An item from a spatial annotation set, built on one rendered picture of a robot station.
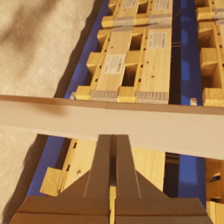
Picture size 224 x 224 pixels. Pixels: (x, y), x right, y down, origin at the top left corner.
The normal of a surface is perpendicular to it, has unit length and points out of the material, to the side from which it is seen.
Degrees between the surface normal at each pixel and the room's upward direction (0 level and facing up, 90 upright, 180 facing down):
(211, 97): 90
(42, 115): 90
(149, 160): 90
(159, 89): 90
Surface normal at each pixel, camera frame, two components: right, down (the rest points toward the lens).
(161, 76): -0.22, -0.48
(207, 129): -0.29, 0.10
